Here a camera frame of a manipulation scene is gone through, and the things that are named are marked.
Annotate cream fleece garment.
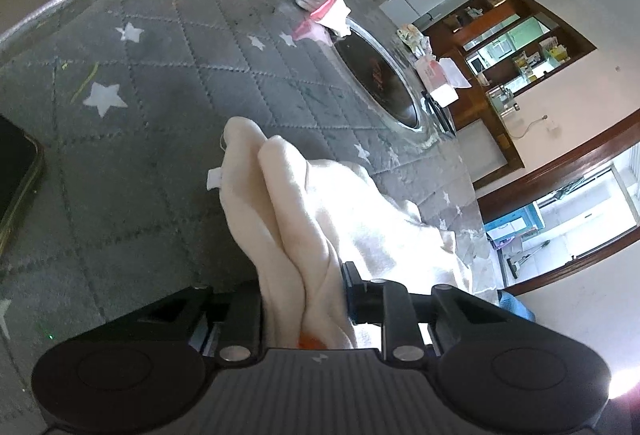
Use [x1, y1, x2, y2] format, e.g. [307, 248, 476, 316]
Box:
[206, 116, 474, 350]

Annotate pink tissue box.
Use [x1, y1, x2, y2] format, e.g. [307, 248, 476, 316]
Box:
[416, 55, 472, 92]

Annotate wooden door frame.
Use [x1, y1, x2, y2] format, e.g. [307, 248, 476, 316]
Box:
[474, 110, 640, 312]

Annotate blue cloth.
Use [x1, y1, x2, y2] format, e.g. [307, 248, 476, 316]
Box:
[499, 291, 537, 324]

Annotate mop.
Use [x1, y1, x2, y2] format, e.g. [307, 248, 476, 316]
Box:
[504, 239, 553, 277]

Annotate blue and white box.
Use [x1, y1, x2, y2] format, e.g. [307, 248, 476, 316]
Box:
[484, 204, 544, 252]

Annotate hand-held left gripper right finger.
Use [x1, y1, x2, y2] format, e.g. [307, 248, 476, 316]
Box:
[342, 261, 507, 366]

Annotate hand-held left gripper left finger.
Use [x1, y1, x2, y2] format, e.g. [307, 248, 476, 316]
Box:
[134, 282, 265, 368]

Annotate snack packets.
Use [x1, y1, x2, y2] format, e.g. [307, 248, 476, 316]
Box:
[396, 25, 432, 56]

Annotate wooden display cabinet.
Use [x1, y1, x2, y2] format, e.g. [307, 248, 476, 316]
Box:
[419, 0, 598, 190]

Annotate round hotpot recess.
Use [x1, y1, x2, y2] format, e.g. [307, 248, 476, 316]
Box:
[331, 17, 437, 134]

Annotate black phone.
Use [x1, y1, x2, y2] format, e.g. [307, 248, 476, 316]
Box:
[0, 114, 47, 257]

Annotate pink and white small clothes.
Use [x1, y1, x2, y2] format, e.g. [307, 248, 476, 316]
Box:
[290, 0, 354, 44]

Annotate grey star quilted tablecloth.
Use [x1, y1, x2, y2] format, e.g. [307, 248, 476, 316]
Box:
[0, 0, 501, 421]

